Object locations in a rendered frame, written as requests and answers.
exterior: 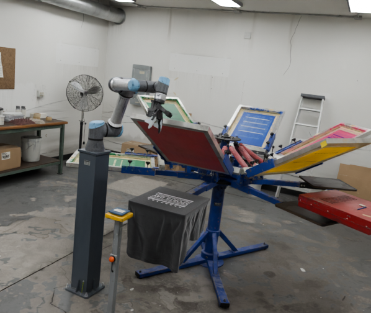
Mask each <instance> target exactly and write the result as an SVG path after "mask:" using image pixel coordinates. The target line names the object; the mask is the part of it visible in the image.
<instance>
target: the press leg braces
mask: <svg viewBox="0 0 371 313"><path fill-rule="evenodd" d="M208 233H209V232H208V231H205V232H204V233H203V234H202V236H201V237H200V238H199V239H198V240H197V241H196V242H195V243H194V244H193V245H192V247H191V248H190V249H189V250H188V251H187V254H186V256H185V259H184V261H183V263H182V265H183V264H186V263H188V262H187V259H188V258H189V257H190V256H191V255H192V254H193V252H195V251H196V249H197V248H198V247H199V246H200V245H201V244H205V240H206V238H207V237H208ZM220 237H221V238H222V239H223V240H224V241H225V243H226V244H227V245H228V246H229V247H230V248H231V250H229V251H230V252H232V253H235V252H240V250H238V249H237V248H236V247H235V246H234V245H233V244H232V243H231V242H230V241H229V240H228V238H227V237H226V236H225V235H224V234H223V232H222V231H220ZM212 250H213V270H211V272H212V276H220V275H219V272H218V257H217V234H216V233H212Z"/></svg>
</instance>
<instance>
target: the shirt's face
mask: <svg viewBox="0 0 371 313"><path fill-rule="evenodd" d="M156 193H163V194H168V195H171V196H175V197H180V198H183V199H188V200H191V201H193V202H192V203H190V204H189V205H187V206H185V207H184V208H180V207H175V206H170V205H168V204H163V203H160V202H156V201H152V200H149V199H146V198H148V197H150V196H152V195H154V194H156ZM208 199H209V198H207V197H202V196H198V195H194V194H189V193H185V192H182V191H177V190H174V189H169V188H164V187H161V186H160V187H158V188H155V189H153V190H151V191H148V192H147V193H144V194H142V195H140V196H137V197H134V198H133V199H131V200H130V201H133V202H137V203H140V204H144V205H147V206H151V207H156V208H159V209H163V210H166V211H170V212H175V213H177V214H182V215H186V214H187V213H188V212H190V211H191V210H193V209H195V208H196V207H198V206H199V205H201V204H202V203H204V202H205V201H207V200H208Z"/></svg>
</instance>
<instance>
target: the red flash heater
mask: <svg viewBox="0 0 371 313"><path fill-rule="evenodd" d="M359 204H362V205H365V206H366V207H367V208H364V209H360V208H363V207H362V206H360V205H359ZM298 206H299V207H302V208H304V209H306V210H309V211H312V212H314V213H316V214H319V215H321V216H323V217H326V218H328V219H331V220H333V221H336V222H338V223H340V224H343V225H346V226H348V227H350V228H352V229H355V230H358V231H359V232H362V233H365V234H367V235H371V202H370V201H368V200H365V199H362V198H359V197H356V196H353V195H350V194H347V193H344V192H341V191H338V190H336V189H335V190H329V191H320V192H315V193H305V194H299V195H298ZM357 209H359V210H357Z"/></svg>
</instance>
